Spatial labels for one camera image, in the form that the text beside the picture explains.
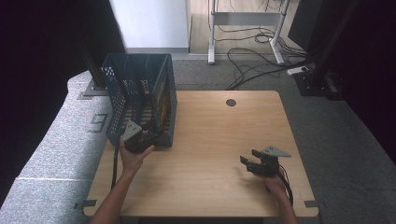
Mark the white panel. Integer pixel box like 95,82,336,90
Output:
108,0,191,54

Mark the tangle of black floor cables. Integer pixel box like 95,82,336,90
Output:
214,0,314,91

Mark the white desk frame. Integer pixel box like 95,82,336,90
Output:
207,0,291,65

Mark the black metal stand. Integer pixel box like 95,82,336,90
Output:
293,0,362,101
78,46,110,97

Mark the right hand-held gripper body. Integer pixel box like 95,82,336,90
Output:
247,145,292,179

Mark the person's right hand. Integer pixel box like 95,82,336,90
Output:
258,174,289,201

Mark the left hand-held gripper cable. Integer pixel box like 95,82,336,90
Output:
110,133,123,191

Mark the yellow cartoon picture book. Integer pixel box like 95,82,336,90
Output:
154,80,172,132

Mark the person's left hand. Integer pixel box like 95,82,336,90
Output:
119,136,156,175

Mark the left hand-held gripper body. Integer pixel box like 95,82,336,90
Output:
122,119,160,154

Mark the blue plastic crate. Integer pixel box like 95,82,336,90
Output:
101,52,178,147

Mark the white power strip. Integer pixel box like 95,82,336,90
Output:
287,65,309,77

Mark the black curtain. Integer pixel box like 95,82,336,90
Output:
289,0,396,166
0,0,125,206

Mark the right hand-held gripper cable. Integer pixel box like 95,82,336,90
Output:
276,166,295,207

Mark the hand-held gripper cable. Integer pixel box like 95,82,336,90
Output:
110,133,123,191
276,166,295,207

